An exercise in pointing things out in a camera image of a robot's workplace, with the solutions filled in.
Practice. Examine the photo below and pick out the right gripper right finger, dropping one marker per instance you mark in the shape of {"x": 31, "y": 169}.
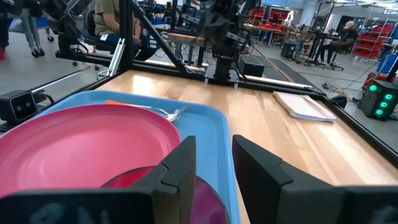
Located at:
{"x": 273, "y": 193}

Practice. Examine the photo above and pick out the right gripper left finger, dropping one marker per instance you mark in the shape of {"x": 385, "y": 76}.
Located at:
{"x": 177, "y": 180}

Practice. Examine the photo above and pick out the red translucent plastic cup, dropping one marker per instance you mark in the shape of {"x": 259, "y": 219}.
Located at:
{"x": 208, "y": 205}

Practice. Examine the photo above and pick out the pink plastic plate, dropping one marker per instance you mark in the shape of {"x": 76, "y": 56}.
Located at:
{"x": 77, "y": 149}

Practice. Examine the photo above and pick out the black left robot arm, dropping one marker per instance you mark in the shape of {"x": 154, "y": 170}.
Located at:
{"x": 222, "y": 31}

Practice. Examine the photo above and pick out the blue plastic tray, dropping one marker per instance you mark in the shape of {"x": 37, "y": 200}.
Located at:
{"x": 205, "y": 133}

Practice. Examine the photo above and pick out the white paper notebook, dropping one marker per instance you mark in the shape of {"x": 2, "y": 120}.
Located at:
{"x": 301, "y": 105}

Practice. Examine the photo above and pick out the small black rounded device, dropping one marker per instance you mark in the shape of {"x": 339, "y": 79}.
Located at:
{"x": 338, "y": 101}

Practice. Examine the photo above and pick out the black floor box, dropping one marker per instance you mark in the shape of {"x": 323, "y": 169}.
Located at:
{"x": 252, "y": 65}

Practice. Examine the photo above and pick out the black box with green lights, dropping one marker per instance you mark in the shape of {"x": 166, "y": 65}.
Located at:
{"x": 379, "y": 99}

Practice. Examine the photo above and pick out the black computer tower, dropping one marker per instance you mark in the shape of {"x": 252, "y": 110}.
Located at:
{"x": 288, "y": 50}

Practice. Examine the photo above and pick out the blue bin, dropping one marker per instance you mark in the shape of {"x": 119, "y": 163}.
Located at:
{"x": 387, "y": 63}

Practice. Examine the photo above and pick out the seated person with cap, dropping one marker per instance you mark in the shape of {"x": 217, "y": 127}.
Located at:
{"x": 349, "y": 35}

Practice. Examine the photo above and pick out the red bin shelf rack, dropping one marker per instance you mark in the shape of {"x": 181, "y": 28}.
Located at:
{"x": 273, "y": 17}
{"x": 370, "y": 43}

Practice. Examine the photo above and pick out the grey wheeled cart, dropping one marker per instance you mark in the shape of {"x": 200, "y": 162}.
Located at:
{"x": 31, "y": 34}

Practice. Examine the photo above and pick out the silver frame bracket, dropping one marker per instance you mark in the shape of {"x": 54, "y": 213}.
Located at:
{"x": 116, "y": 57}

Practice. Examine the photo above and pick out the black aluminium table frame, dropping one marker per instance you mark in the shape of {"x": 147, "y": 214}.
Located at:
{"x": 126, "y": 31}

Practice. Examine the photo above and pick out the black table-level camera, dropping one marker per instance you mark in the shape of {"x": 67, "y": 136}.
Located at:
{"x": 18, "y": 105}

